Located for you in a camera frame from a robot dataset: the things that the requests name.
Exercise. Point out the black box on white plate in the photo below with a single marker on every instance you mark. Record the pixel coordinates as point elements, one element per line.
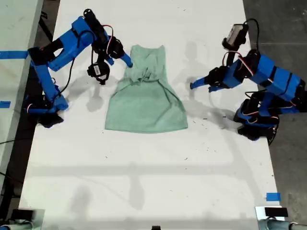
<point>275,212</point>

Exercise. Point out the black box on grey plate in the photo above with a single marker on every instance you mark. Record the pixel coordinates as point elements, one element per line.
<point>22,214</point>

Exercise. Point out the grey plate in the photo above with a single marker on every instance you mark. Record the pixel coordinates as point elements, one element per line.
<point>39,215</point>

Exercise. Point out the grey tube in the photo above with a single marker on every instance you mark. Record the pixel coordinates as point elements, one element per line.
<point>278,225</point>
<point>14,226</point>

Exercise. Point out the camera black stalk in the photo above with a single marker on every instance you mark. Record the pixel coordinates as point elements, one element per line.
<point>101,57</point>
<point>231,57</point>

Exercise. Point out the long blue tape strip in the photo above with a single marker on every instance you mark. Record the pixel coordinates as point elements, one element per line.
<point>12,54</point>

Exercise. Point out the square blue tape patch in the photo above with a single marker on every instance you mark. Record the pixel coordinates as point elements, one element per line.
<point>273,196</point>

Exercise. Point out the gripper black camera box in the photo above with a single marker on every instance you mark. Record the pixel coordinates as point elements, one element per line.
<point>236,34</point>
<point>97,70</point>

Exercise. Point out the pale green T-shirt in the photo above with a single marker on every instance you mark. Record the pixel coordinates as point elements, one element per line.
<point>144,112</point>

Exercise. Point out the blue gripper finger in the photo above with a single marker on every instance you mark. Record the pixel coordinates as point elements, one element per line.
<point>110,61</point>
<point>126,60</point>
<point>200,83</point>
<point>214,89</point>

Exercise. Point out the pale side table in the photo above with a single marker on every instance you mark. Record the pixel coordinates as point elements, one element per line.
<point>14,24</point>

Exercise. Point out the short blue tape strip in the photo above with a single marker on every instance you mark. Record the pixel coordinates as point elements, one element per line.
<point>4,104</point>

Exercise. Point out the black stand bar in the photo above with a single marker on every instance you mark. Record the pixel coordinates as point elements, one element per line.
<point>45,26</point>

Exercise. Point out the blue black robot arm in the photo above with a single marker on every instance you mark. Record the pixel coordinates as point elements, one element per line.
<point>283,81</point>
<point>45,81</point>

